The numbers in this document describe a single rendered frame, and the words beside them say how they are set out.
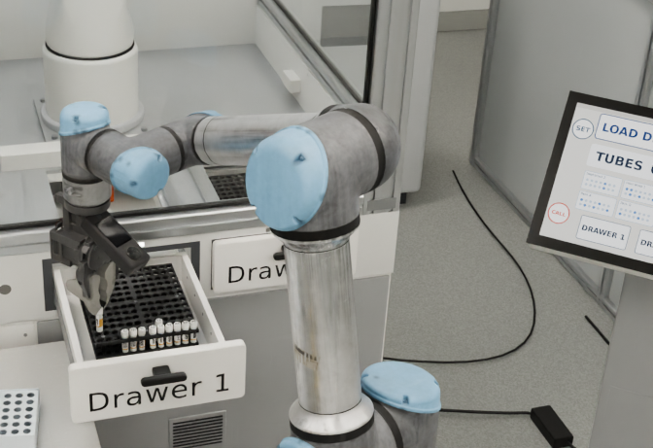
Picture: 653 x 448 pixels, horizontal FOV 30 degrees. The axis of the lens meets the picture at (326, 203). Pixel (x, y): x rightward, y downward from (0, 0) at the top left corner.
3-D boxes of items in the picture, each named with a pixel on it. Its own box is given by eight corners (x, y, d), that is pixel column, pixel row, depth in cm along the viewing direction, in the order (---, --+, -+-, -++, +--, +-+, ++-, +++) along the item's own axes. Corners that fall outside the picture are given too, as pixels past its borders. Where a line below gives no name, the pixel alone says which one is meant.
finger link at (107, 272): (89, 292, 206) (86, 246, 201) (118, 303, 203) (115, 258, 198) (78, 301, 203) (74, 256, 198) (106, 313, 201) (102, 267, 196)
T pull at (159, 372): (187, 381, 197) (188, 374, 196) (141, 388, 195) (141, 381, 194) (182, 368, 200) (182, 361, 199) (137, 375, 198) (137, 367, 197)
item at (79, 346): (232, 385, 208) (233, 356, 205) (81, 408, 200) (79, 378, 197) (181, 263, 240) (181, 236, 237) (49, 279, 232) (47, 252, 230)
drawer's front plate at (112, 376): (244, 396, 207) (246, 344, 202) (72, 424, 198) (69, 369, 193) (242, 391, 209) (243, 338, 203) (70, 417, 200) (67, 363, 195)
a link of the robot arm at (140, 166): (189, 140, 180) (142, 116, 187) (130, 162, 173) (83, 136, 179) (189, 187, 184) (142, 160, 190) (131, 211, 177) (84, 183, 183)
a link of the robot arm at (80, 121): (82, 125, 178) (47, 107, 183) (84, 191, 184) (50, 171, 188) (123, 111, 183) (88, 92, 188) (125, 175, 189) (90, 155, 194)
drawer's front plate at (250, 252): (355, 275, 243) (359, 227, 238) (213, 293, 234) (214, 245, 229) (352, 270, 245) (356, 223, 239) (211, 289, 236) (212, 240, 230)
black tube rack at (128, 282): (198, 360, 213) (198, 328, 210) (97, 374, 207) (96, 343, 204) (171, 292, 231) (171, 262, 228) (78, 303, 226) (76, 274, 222)
